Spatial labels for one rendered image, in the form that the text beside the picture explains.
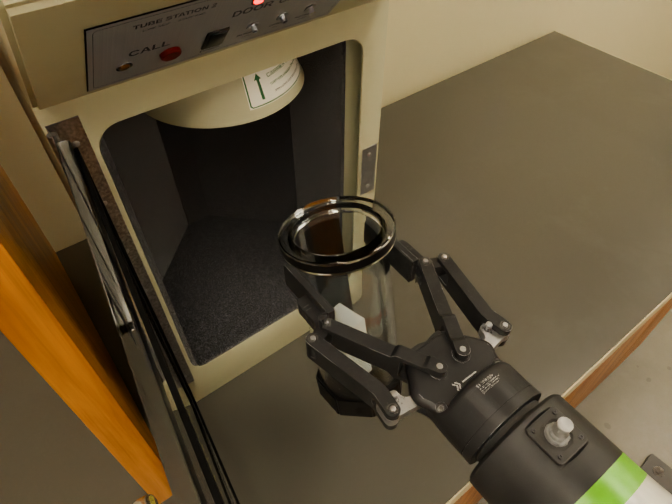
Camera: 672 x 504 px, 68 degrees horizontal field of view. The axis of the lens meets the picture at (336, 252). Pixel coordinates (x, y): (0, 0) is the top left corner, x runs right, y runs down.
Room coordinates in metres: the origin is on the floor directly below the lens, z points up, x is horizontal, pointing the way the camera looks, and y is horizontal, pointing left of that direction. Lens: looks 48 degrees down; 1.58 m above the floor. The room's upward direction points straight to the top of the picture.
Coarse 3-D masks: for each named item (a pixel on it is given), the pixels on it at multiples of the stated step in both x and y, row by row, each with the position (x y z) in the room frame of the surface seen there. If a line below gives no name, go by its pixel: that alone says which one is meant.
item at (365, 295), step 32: (288, 224) 0.34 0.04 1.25; (320, 224) 0.36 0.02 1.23; (352, 224) 0.36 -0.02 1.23; (384, 224) 0.32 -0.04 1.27; (288, 256) 0.29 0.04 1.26; (320, 256) 0.28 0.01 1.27; (352, 256) 0.28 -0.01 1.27; (384, 256) 0.29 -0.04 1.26; (320, 288) 0.28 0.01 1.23; (352, 288) 0.27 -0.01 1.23; (384, 288) 0.29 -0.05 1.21; (352, 320) 0.27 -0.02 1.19; (384, 320) 0.28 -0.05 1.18; (384, 384) 0.25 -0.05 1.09
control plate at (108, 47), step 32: (192, 0) 0.27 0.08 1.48; (224, 0) 0.29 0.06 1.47; (288, 0) 0.34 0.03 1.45; (320, 0) 0.37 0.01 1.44; (96, 32) 0.25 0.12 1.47; (128, 32) 0.26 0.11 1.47; (160, 32) 0.28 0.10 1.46; (192, 32) 0.30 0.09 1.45; (256, 32) 0.36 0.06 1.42; (96, 64) 0.27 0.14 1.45; (160, 64) 0.31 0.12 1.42
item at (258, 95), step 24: (264, 72) 0.43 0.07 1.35; (288, 72) 0.46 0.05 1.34; (192, 96) 0.41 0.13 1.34; (216, 96) 0.41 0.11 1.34; (240, 96) 0.41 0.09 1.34; (264, 96) 0.42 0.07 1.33; (288, 96) 0.44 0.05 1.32; (168, 120) 0.40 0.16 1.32; (192, 120) 0.40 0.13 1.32; (216, 120) 0.40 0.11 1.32; (240, 120) 0.40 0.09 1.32
